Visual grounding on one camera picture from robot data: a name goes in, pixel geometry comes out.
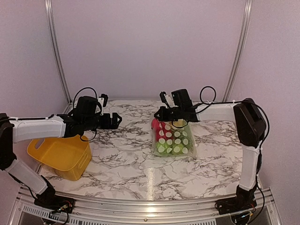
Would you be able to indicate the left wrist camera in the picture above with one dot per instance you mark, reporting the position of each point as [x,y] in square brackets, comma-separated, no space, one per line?
[102,99]

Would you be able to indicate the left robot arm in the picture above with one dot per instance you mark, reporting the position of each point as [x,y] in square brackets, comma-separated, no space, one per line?
[86,115]

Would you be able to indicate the right aluminium frame post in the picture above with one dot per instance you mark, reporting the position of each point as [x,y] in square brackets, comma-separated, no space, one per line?
[240,47]

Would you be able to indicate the fake green lettuce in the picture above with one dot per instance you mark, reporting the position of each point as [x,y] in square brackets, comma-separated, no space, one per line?
[181,145]

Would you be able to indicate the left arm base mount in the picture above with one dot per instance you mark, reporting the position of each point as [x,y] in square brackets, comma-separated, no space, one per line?
[57,204]

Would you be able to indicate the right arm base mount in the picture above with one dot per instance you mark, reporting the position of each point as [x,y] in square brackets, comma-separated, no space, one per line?
[234,204]

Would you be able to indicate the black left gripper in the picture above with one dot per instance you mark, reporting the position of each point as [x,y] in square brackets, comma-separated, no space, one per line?
[114,124]

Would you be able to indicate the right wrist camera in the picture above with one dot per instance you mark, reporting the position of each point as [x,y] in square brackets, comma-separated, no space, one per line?
[166,99]

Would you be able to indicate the left aluminium frame post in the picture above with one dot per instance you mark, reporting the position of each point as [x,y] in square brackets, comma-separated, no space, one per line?
[55,47]

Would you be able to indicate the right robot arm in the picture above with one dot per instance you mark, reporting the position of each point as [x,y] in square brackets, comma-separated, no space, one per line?
[250,120]

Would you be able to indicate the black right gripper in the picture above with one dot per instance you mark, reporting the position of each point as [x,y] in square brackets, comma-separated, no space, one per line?
[162,117]

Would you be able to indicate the fake red pepper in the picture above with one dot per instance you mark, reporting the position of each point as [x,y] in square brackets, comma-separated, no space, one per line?
[161,130]

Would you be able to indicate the clear polka dot zip bag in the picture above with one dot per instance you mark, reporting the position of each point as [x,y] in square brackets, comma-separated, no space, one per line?
[186,127]

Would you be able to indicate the yellow plastic basket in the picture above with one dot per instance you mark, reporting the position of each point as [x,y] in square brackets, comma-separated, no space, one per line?
[68,157]

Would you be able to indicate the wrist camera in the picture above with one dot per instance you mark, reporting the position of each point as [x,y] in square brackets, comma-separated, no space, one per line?
[166,99]
[102,99]

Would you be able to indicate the aluminium frame post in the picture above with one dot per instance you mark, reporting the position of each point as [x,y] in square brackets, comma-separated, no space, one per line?
[240,47]
[55,47]

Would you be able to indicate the fake yellow lemon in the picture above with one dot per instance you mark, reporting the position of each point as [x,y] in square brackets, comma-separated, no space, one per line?
[179,124]

